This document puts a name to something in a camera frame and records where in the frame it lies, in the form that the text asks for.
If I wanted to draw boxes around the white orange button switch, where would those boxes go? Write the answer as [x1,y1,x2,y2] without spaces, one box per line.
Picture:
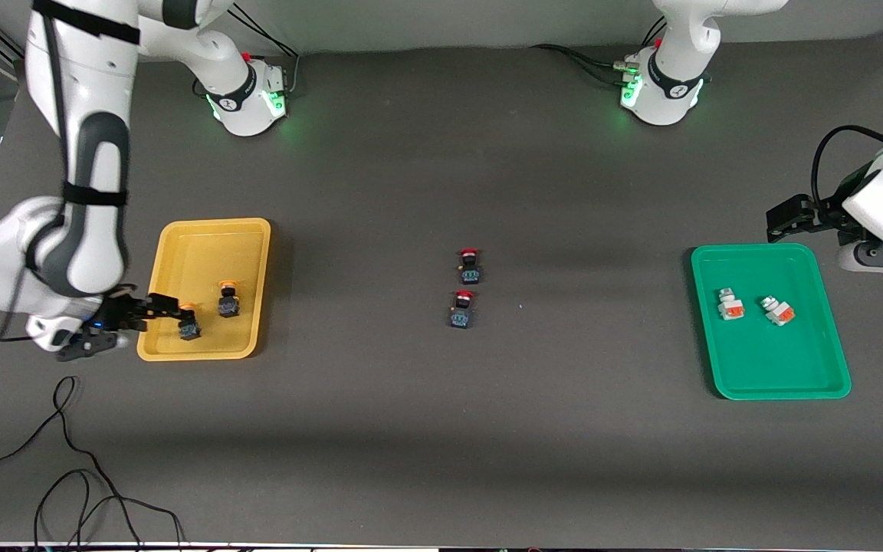
[717,287,746,321]
[760,294,796,327]

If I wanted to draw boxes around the yellow plastic tray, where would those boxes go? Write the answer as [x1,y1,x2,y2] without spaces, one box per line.
[136,218,272,361]

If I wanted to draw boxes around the green plastic tray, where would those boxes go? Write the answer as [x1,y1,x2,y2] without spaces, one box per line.
[691,243,852,401]

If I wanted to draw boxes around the dark grey table mat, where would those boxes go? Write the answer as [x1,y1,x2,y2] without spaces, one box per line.
[0,31,883,550]

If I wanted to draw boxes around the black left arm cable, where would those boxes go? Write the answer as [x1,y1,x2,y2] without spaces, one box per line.
[810,124,883,205]

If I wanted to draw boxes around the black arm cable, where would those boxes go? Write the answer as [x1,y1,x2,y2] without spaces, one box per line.
[810,124,883,205]
[0,0,76,343]

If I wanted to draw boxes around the thin black loose cable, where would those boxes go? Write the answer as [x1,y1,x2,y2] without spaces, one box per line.
[0,375,185,550]

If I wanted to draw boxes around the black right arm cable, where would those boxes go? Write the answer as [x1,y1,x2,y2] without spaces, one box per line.
[0,0,76,343]

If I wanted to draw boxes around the black right base cables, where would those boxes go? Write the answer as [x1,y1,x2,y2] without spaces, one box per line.
[231,4,301,97]

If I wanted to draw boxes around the black base cables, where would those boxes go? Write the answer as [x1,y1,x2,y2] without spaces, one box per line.
[530,15,668,89]
[231,4,301,97]

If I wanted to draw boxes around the black left base cables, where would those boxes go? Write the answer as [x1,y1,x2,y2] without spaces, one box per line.
[530,15,668,89]

